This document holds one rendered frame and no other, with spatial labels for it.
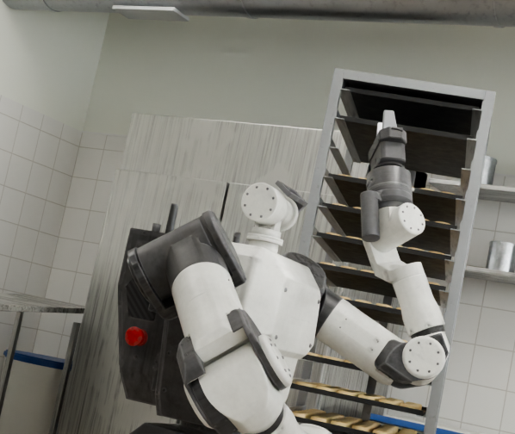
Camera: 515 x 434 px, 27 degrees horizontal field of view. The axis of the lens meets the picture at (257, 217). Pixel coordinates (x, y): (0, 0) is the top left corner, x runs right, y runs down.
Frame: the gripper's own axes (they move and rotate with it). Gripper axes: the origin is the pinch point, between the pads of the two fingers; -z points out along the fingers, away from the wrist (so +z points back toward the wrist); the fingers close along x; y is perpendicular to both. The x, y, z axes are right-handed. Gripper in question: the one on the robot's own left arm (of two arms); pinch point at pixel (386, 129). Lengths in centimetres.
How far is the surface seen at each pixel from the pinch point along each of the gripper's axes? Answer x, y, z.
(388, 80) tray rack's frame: -75, -25, -68
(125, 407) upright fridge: -343, 35, -50
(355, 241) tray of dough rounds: -97, -19, -25
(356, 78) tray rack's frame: -78, -16, -70
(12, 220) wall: -415, 108, -185
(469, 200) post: -80, -49, -33
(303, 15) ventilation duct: -236, -34, -221
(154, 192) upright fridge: -306, 29, -153
